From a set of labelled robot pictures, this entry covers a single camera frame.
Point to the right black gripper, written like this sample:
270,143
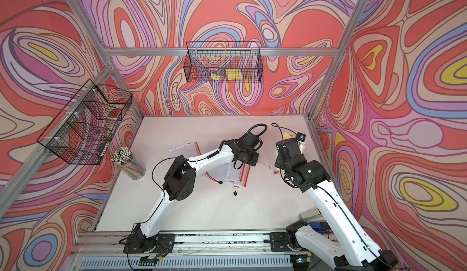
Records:
279,162

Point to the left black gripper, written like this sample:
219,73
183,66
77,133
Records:
256,156

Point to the clear mesh document bag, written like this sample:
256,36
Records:
222,174
240,178
188,151

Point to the yellow microfiber cloth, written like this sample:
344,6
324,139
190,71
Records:
290,147

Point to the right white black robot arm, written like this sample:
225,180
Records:
353,249

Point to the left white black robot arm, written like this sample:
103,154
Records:
179,183

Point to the yellow sticky note pad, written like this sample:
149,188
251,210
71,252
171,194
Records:
234,74

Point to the blue black handled tool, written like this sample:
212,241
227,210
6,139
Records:
316,220

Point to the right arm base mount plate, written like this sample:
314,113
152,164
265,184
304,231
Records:
285,242

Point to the black wire basket back wall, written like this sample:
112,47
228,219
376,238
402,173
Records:
207,61

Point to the black wire basket wall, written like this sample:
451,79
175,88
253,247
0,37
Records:
82,131
207,61

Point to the aluminium front rail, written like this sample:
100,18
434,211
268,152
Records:
186,242

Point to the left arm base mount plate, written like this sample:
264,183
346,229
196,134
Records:
159,244

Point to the black wire basket left wall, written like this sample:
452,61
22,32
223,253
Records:
82,131

